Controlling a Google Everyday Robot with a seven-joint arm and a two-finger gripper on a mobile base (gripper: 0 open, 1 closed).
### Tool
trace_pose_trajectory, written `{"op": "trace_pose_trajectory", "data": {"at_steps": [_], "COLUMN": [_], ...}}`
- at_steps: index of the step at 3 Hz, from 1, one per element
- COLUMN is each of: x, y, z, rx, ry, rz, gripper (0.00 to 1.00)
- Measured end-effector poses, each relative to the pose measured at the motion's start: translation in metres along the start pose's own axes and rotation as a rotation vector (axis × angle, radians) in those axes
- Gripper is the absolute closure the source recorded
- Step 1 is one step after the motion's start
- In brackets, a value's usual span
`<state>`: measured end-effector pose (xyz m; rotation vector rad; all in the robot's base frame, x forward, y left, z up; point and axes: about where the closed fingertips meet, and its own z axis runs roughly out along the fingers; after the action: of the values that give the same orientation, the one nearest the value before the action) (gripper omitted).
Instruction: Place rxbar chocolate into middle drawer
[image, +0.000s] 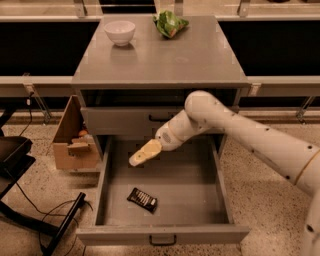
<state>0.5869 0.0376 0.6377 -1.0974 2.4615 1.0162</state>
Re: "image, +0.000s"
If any cardboard box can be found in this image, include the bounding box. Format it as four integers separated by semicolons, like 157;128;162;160
52;95;100;170

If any black rxbar chocolate bar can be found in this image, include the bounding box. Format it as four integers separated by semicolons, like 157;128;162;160
127;188;158;213

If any open grey middle drawer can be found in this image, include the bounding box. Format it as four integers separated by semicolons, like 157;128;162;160
77;136;249;246

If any white ceramic bowl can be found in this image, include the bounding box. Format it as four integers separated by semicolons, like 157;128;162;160
104;20;136;46

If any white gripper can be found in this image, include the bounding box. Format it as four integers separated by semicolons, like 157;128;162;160
129;122;183;166

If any black cable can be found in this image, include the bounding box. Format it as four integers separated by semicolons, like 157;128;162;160
13;93;94;256

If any green chip bag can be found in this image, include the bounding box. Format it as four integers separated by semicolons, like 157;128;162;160
153;10;189;39

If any grey railing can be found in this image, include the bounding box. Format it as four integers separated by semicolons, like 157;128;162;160
0;0;320;124

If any grey drawer cabinet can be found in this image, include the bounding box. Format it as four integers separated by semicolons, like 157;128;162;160
72;15;247;152

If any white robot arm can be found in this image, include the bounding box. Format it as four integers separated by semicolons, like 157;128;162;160
129;90;320;256

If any closed grey upper drawer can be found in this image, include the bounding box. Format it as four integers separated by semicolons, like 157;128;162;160
81;107;181;137

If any black chair base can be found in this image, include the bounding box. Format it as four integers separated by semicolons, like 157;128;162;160
0;112;83;256

